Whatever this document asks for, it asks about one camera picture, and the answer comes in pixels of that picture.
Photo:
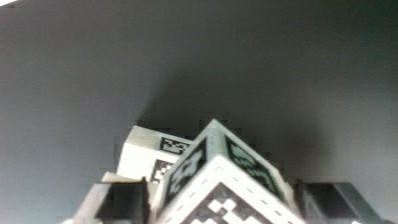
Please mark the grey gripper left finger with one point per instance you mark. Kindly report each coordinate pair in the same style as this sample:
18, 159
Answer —
114, 204

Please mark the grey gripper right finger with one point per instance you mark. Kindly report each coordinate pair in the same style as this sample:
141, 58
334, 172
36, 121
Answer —
333, 204

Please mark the white chair leg with tag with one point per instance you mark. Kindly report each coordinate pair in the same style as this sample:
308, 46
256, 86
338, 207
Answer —
151, 151

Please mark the white tagged cube nut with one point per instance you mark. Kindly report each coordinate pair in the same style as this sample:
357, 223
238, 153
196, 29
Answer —
224, 188

